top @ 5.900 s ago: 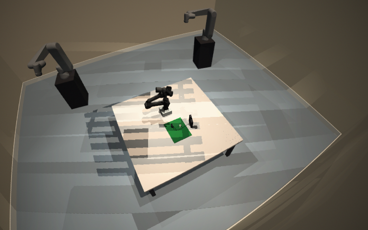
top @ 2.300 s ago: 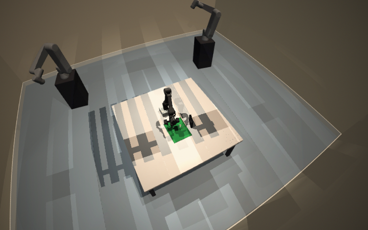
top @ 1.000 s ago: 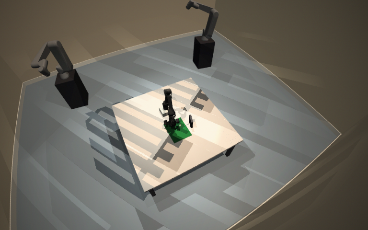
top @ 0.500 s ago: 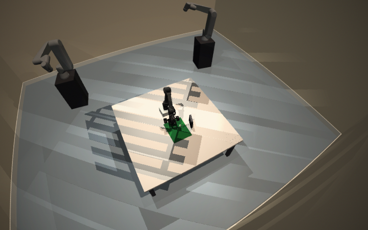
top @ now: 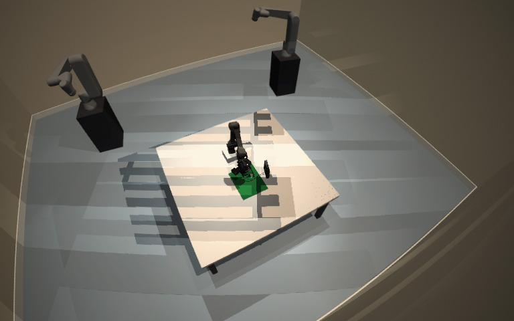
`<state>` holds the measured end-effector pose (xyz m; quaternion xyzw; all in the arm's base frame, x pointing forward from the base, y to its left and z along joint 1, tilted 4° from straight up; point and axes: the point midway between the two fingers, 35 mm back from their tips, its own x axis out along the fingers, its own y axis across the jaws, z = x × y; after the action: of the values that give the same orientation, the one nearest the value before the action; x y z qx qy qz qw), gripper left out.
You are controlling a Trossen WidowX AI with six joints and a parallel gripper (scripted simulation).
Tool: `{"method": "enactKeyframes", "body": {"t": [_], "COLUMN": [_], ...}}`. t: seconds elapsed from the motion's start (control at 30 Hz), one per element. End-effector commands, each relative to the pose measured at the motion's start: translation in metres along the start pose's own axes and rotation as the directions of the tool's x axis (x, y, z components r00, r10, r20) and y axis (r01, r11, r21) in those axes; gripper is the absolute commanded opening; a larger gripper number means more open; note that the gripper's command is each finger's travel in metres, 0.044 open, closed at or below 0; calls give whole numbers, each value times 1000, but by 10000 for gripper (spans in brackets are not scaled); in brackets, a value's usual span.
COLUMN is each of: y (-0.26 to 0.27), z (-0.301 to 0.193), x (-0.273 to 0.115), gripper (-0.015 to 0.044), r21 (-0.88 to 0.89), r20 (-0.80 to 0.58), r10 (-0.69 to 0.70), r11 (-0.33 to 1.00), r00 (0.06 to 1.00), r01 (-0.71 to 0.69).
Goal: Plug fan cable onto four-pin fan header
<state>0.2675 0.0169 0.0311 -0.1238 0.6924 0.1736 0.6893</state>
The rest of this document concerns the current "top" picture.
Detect green circuit board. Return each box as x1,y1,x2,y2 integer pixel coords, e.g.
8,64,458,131
228,164,268,200

